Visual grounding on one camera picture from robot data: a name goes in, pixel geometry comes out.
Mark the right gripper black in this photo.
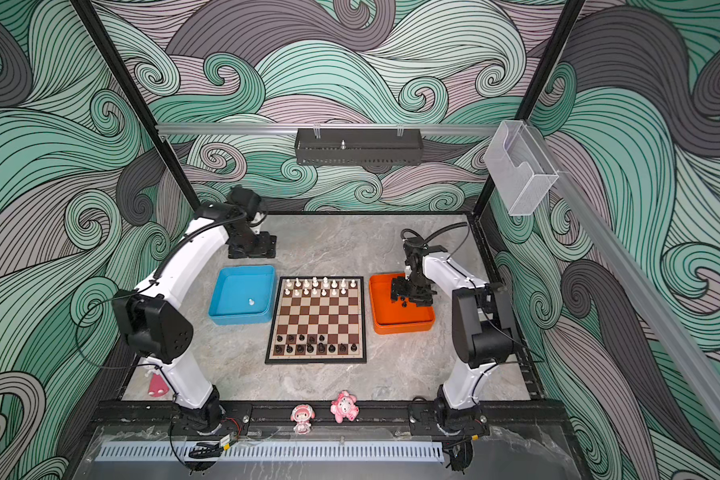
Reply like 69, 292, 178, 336
391, 274, 432, 306

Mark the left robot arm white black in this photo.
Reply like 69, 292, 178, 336
112, 186, 277, 434

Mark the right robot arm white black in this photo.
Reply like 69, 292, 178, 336
390, 222, 515, 432

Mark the orange plastic tray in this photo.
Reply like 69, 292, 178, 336
369, 273, 436, 335

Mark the blue plastic tray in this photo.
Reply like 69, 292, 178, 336
208, 265, 277, 326

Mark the folding chessboard brown cream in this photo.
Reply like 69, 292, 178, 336
265, 276, 368, 365

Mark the pink pig plush figurine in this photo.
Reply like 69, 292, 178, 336
330, 390, 359, 424

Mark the pink flat phone toy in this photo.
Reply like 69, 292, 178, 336
148, 374, 171, 398

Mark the pink hooded doll figurine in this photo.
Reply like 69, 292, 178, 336
290, 404, 315, 435

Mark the aluminium rail back wall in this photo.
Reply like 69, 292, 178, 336
155, 122, 498, 137

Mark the aluminium rail wall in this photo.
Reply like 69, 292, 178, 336
155, 122, 498, 137
525, 124, 720, 432

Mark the black perforated wall shelf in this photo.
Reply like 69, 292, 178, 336
294, 129, 424, 166

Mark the clear acrylic wall holder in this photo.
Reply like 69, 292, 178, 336
483, 120, 559, 217

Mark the black front mounting rail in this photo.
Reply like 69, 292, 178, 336
93, 397, 567, 438

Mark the white slotted cable duct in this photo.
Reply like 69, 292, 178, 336
94, 441, 444, 463

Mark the aluminium rail right wall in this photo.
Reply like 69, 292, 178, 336
525, 124, 720, 432

